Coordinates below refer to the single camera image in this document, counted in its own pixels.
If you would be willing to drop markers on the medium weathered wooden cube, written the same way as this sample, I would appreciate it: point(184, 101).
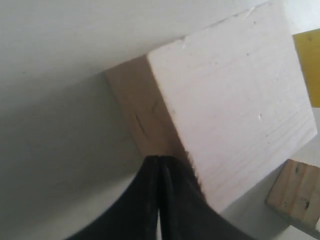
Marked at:
point(295, 195)

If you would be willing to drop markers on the large pale wooden cube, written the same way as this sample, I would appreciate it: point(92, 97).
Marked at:
point(231, 99)

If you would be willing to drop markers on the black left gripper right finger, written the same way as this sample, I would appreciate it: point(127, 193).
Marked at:
point(184, 211)

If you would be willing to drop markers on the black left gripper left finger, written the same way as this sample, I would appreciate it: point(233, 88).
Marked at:
point(134, 216)

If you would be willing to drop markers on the yellow cube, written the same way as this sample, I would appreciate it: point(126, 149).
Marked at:
point(307, 45)

